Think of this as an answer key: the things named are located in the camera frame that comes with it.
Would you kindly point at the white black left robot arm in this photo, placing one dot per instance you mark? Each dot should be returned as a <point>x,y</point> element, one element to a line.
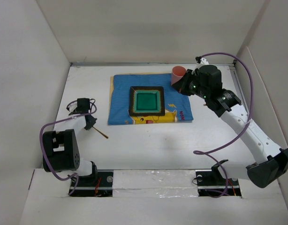
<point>59,146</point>

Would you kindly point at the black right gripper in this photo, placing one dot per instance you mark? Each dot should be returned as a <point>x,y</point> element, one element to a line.
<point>181,86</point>

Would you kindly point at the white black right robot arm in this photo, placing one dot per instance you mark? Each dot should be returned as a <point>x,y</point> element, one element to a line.
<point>271,161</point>

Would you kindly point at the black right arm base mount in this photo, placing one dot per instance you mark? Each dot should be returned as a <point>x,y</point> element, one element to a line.
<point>211,183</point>

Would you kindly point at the gold fork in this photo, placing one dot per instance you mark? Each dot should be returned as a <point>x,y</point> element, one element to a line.
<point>104,135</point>

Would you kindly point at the square green black plate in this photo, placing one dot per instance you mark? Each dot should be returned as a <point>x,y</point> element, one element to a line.
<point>146,101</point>

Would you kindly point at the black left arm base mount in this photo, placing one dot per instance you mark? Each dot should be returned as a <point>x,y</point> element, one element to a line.
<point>98,184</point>

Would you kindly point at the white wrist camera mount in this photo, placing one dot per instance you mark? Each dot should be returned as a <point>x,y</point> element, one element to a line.
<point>200,61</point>

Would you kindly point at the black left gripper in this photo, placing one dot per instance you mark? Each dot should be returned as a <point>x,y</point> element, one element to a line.
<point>91,123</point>

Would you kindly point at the blue pikachu cloth napkin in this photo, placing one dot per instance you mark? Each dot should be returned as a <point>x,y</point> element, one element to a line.
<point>177,106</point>

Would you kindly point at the pink plastic cup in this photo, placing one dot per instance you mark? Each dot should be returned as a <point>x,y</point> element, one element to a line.
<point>177,73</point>

